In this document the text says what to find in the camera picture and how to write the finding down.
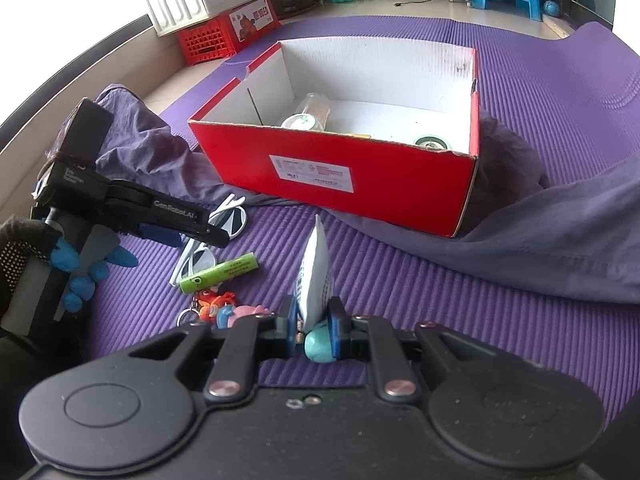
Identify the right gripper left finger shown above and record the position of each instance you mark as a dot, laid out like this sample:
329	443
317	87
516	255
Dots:
287	322

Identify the light blue caster wheel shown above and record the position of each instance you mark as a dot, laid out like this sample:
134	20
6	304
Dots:
431	143

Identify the red cardboard box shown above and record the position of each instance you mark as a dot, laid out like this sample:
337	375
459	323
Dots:
395	90

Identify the purple grey cloth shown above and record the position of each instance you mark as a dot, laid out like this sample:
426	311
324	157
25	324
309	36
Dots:
577	241

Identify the teal oval soap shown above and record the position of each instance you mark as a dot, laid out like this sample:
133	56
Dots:
318	345

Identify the purple foam mat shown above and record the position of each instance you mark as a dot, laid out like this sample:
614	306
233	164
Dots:
574	100

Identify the white blue toothpaste tube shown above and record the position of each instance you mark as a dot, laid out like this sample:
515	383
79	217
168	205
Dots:
314	281

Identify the yellow small carton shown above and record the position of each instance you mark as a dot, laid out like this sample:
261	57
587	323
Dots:
358	135

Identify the red orange dragon keychain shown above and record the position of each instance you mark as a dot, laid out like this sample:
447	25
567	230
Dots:
205	306

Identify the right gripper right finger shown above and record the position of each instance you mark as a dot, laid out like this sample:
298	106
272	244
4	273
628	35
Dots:
340	327

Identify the black blue gloved left hand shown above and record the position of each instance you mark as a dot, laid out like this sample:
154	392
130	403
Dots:
50	288

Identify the clear toothpick jar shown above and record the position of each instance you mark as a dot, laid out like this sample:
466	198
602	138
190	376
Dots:
312	114

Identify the red plastic crate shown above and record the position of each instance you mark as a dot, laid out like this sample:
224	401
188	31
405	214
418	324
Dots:
227	33

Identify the blue small ball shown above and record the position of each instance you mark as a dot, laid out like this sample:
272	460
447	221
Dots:
551	8

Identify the green cylindrical battery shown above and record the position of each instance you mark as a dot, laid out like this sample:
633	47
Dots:
218	274

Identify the pink blue figurine keychain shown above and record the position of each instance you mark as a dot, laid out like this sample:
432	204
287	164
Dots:
228	314

